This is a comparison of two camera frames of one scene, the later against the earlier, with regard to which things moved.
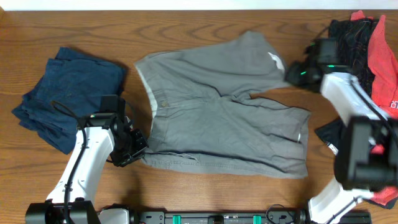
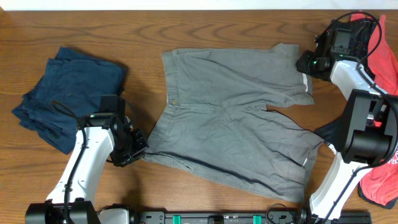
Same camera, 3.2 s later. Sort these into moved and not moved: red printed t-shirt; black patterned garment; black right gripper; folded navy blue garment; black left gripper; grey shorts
Moved: grey shorts; black right gripper
Not moved: red printed t-shirt; black patterned garment; folded navy blue garment; black left gripper
